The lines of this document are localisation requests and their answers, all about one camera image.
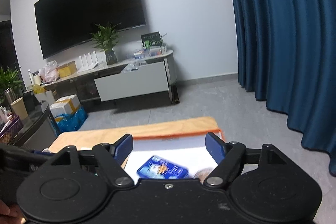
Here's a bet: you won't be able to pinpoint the left hand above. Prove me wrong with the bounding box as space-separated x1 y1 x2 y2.
0 200 24 224

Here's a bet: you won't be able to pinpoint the orange white cardboard box lid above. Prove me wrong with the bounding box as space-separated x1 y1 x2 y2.
125 135 217 181

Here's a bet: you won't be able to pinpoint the purple tray box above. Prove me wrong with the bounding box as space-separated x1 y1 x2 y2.
0 115 23 144

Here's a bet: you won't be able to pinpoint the black round side table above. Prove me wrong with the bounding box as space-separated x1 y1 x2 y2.
1 101 60 151

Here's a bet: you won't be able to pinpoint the blue plastic bag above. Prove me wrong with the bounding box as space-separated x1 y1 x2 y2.
55 106 88 133

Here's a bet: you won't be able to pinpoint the cardboard box on floor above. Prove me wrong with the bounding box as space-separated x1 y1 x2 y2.
50 94 81 118

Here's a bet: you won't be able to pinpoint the potted plant on table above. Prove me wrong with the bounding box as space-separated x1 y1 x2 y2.
1 67 24 106

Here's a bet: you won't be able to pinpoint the tv stand cabinet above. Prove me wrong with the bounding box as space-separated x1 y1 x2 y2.
43 50 178 104

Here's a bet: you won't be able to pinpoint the plastic bags in drawer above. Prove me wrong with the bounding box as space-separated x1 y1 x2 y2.
121 60 147 73

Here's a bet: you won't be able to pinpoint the white router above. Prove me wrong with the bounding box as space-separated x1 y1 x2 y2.
77 51 98 72

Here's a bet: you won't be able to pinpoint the pink plastic bag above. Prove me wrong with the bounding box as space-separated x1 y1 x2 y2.
39 60 60 84

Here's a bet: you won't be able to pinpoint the yellow box on stand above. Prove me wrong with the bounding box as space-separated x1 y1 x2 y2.
58 61 77 79

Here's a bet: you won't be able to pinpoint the clutter of small boxes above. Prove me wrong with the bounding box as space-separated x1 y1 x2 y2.
126 47 167 59

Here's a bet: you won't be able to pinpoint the potted plant on stand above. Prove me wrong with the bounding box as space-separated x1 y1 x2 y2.
91 22 120 65

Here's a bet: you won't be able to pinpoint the black green box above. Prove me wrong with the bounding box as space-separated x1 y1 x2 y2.
141 32 163 50

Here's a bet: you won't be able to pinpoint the blue curtain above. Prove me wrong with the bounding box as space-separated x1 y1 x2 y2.
233 0 335 174

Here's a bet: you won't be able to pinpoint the wall mounted television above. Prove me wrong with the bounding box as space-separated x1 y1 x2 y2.
34 0 146 58

